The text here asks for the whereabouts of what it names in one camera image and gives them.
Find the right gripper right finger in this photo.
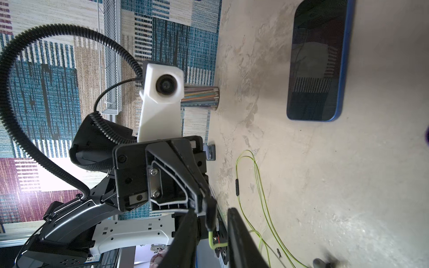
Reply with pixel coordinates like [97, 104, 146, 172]
[227, 208, 269, 268]

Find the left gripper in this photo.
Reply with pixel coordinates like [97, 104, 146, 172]
[112, 136, 210, 214]

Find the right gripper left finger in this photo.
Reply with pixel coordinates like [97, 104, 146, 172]
[158, 210, 200, 268]

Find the blue-edged smartphone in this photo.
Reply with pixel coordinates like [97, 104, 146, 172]
[287, 0, 355, 122]

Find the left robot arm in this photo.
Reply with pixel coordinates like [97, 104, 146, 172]
[20, 112, 216, 268]

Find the cup of coloured pencils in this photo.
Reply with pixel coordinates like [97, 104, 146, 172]
[181, 85, 220, 110]

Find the left black corrugated cable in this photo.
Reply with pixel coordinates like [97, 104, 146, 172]
[0, 24, 145, 198]

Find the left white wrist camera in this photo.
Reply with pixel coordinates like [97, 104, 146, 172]
[137, 63, 184, 142]

